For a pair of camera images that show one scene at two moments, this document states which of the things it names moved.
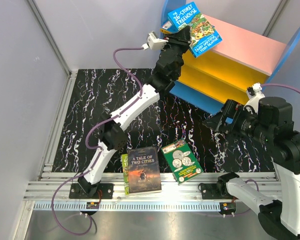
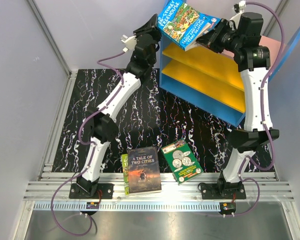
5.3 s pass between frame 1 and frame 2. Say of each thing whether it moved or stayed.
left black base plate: stayed
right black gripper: moved
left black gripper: moved
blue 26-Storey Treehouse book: moved
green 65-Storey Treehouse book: stayed
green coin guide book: stayed
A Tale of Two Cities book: stayed
